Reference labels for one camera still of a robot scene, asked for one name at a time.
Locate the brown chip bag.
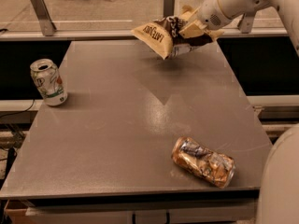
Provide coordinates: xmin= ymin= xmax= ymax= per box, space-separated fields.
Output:
xmin=132 ymin=16 xmax=215 ymax=60

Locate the middle metal bracket post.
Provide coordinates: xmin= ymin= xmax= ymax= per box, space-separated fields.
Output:
xmin=163 ymin=0 xmax=175 ymax=17

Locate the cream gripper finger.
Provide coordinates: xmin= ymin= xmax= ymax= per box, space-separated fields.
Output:
xmin=208 ymin=29 xmax=224 ymax=41

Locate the orange crushed soda can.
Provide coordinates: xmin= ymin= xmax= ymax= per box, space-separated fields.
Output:
xmin=171 ymin=136 xmax=235 ymax=189

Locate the metal bracket post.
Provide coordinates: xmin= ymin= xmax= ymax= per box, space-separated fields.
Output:
xmin=237 ymin=11 xmax=256 ymax=34
xmin=163 ymin=0 xmax=175 ymax=17
xmin=30 ymin=0 xmax=56 ymax=36

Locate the black cable at left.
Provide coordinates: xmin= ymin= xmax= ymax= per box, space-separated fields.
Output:
xmin=0 ymin=98 xmax=36 ymax=119

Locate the left metal bracket post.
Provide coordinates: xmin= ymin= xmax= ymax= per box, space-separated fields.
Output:
xmin=30 ymin=0 xmax=56 ymax=36

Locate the green and white soda can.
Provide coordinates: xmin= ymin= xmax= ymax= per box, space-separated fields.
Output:
xmin=30 ymin=59 xmax=67 ymax=106

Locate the right metal bracket post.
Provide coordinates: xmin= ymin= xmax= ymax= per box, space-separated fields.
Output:
xmin=237 ymin=11 xmax=256 ymax=34

